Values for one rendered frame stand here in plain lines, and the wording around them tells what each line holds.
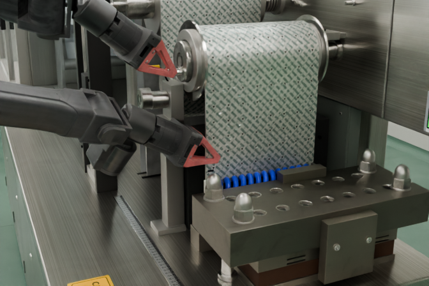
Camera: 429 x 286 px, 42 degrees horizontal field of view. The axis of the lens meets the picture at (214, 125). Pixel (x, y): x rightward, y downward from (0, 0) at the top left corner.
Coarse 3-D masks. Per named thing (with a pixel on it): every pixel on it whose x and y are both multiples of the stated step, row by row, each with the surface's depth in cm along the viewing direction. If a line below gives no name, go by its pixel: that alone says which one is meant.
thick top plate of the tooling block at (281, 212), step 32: (224, 192) 100; (256, 192) 100; (288, 192) 100; (320, 192) 100; (352, 192) 100; (384, 192) 100; (416, 192) 100; (192, 224) 100; (224, 224) 88; (256, 224) 88; (288, 224) 89; (320, 224) 92; (384, 224) 98; (224, 256) 88; (256, 256) 88
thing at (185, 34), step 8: (184, 32) 101; (192, 32) 100; (176, 40) 106; (192, 40) 98; (192, 48) 99; (320, 48) 107; (200, 56) 98; (320, 56) 107; (200, 64) 98; (200, 72) 98; (192, 80) 101; (184, 88) 105; (192, 88) 101
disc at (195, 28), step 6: (186, 24) 102; (192, 24) 100; (180, 30) 106; (192, 30) 100; (198, 30) 98; (198, 36) 98; (204, 42) 97; (204, 48) 96; (204, 54) 96; (204, 60) 96; (204, 66) 97; (204, 72) 97; (204, 78) 97; (204, 84) 98; (198, 90) 101; (204, 90) 99; (192, 96) 104; (198, 96) 101
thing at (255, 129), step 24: (216, 96) 100; (240, 96) 102; (264, 96) 104; (288, 96) 106; (312, 96) 108; (216, 120) 101; (240, 120) 103; (264, 120) 105; (288, 120) 108; (312, 120) 110; (216, 144) 103; (240, 144) 105; (264, 144) 107; (288, 144) 109; (312, 144) 112; (216, 168) 104; (240, 168) 106; (264, 168) 108; (288, 168) 111
